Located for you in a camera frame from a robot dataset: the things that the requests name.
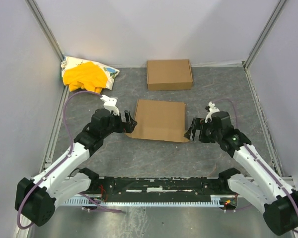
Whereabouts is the folded cardboard box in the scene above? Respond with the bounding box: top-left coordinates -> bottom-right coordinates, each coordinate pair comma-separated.
147,59 -> 193,91

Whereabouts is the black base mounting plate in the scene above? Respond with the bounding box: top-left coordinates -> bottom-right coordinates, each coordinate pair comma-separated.
83,177 -> 236,202

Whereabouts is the right aluminium corner post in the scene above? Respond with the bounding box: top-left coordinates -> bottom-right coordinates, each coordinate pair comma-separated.
243,0 -> 288,70

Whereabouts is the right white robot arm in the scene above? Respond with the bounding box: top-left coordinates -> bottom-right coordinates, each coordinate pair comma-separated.
184,109 -> 298,236

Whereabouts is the aluminium corner post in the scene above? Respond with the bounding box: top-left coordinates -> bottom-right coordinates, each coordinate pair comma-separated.
243,0 -> 288,70
25,0 -> 64,61

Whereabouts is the cardboard box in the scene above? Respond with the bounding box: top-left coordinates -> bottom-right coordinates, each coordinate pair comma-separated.
147,59 -> 193,91
127,99 -> 189,143

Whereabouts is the yellow cloth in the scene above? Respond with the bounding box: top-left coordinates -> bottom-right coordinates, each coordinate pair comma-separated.
63,62 -> 108,93

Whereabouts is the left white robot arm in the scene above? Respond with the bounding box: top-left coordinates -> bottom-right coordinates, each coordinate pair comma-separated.
15,109 -> 137,229

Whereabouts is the slotted cable duct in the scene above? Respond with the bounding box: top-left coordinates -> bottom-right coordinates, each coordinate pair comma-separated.
62,195 -> 224,208

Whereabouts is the left aluminium corner post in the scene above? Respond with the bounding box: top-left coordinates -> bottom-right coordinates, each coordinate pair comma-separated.
25,0 -> 64,61

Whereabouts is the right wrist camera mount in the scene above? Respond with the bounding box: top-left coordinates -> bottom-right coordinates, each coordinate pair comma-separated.
205,101 -> 220,123

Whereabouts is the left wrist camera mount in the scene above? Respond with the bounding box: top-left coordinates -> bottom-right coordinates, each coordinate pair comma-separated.
100,95 -> 120,116

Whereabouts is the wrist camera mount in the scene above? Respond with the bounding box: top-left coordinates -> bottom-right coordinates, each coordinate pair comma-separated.
205,101 -> 220,123
100,95 -> 120,116

